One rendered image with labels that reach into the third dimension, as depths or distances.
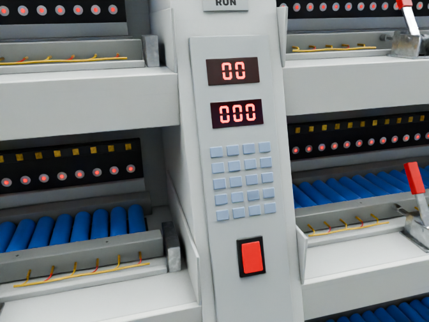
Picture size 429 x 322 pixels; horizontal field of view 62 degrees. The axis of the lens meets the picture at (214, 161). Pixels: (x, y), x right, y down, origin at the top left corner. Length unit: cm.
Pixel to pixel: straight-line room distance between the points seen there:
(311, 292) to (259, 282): 6
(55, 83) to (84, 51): 8
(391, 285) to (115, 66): 34
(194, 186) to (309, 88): 14
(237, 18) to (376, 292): 30
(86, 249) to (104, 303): 6
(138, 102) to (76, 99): 5
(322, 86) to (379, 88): 6
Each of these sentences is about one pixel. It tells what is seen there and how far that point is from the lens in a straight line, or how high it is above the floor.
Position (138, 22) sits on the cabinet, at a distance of 53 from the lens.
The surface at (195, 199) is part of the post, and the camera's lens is 31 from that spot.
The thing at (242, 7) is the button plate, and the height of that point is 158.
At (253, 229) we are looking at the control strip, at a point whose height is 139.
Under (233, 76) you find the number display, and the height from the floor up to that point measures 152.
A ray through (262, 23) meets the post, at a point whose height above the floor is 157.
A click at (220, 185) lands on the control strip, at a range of 30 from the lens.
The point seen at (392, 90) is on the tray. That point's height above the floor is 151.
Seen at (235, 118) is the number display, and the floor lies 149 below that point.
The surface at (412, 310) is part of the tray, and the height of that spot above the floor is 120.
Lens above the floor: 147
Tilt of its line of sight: 3 degrees down
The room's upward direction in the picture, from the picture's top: 6 degrees counter-clockwise
